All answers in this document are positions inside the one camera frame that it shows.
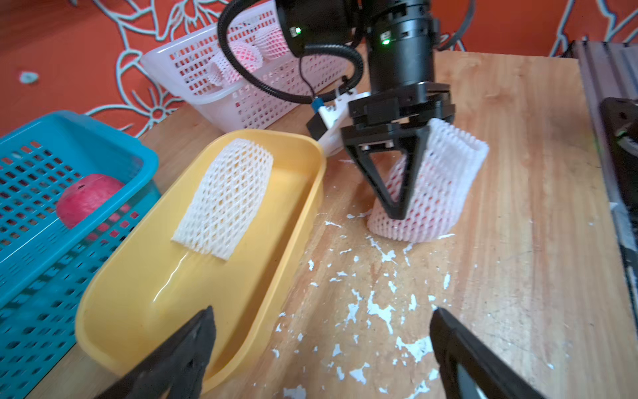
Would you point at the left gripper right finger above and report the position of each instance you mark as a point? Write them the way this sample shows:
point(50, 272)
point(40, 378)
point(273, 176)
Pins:
point(468, 368)

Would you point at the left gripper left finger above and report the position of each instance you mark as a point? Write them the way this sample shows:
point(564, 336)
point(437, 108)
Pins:
point(176, 368)

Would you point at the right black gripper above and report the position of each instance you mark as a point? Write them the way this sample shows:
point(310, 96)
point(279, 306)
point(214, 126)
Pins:
point(379, 118)

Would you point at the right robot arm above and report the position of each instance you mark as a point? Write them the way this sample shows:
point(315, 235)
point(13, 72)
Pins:
point(394, 43)

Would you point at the yellow plastic tray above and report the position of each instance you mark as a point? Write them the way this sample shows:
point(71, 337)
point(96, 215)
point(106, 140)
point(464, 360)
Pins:
point(151, 286)

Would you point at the pink plastic basket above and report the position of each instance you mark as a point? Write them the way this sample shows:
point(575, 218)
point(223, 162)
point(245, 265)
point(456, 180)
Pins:
point(185, 68)

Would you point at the teal plastic basket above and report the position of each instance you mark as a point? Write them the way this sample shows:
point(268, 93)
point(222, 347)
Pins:
point(46, 267)

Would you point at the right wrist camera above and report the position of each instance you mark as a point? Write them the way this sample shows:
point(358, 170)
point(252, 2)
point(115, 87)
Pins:
point(327, 121)

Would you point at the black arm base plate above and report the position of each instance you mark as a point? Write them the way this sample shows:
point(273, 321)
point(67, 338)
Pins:
point(619, 117)

